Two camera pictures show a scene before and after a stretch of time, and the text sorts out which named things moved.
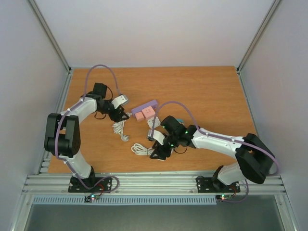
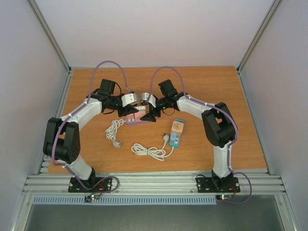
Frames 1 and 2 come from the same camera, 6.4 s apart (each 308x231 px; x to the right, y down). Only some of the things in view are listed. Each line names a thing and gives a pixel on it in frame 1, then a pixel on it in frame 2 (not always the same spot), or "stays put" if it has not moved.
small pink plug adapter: (139, 116) -> (130, 116)
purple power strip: (154, 103) -> (132, 123)
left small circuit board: (88, 198) stays put
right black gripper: (161, 153) -> (154, 112)
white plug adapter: (157, 122) -> (140, 108)
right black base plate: (205, 185) stays put
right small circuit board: (223, 197) stays put
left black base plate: (92, 185) stays put
